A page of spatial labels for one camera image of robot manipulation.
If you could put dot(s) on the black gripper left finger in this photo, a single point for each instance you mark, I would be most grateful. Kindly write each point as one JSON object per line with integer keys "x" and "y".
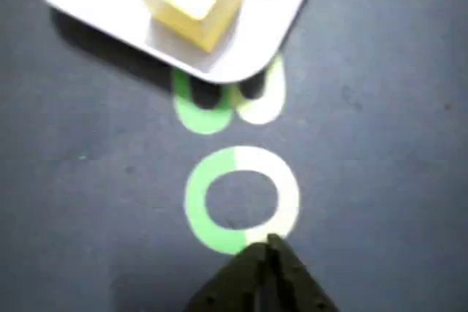
{"x": 234, "y": 286}

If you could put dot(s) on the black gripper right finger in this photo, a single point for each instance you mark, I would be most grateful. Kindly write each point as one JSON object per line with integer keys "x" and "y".
{"x": 296, "y": 286}

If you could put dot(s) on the white metal tray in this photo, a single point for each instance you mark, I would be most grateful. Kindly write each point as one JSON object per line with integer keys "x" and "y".
{"x": 109, "y": 16}

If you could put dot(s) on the dark mat with WOW print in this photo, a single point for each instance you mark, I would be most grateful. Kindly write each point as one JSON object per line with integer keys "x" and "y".
{"x": 91, "y": 198}

